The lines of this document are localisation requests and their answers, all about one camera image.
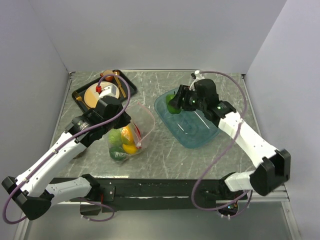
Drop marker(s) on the red chili pepper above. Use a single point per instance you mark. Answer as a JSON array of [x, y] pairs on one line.
[[137, 132]]

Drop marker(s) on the gold fork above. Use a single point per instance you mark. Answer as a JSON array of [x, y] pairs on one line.
[[79, 99]]

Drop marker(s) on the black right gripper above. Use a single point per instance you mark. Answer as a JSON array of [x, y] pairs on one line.
[[183, 92]]

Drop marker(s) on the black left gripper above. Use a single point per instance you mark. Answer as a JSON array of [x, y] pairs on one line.
[[125, 119]]

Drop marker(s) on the clear zip top bag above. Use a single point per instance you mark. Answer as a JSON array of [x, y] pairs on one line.
[[134, 138]]

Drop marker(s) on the teal plastic tray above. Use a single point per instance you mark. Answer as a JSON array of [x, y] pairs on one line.
[[190, 128]]

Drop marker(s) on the yellow lemon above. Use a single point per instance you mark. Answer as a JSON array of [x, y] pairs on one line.
[[130, 149]]

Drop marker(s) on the cream orange plate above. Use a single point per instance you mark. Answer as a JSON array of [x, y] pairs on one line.
[[91, 96]]

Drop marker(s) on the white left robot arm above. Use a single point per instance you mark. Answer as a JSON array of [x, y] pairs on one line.
[[33, 191]]

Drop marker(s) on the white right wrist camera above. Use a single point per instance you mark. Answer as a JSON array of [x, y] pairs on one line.
[[197, 77]]

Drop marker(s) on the black serving tray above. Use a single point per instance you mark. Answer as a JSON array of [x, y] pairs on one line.
[[81, 90]]

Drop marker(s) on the large green cabbage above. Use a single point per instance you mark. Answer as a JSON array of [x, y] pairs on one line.
[[114, 137]]

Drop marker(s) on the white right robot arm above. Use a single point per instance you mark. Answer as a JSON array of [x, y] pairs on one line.
[[272, 166]]

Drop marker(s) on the gold spoon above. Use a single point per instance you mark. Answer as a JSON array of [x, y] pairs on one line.
[[117, 73]]

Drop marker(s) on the orange ceramic cup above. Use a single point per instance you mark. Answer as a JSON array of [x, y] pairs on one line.
[[109, 75]]

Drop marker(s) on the yellow green mango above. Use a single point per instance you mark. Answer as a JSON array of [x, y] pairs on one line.
[[127, 136]]

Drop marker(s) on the dark green avocado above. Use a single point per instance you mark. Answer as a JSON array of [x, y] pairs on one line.
[[117, 153]]

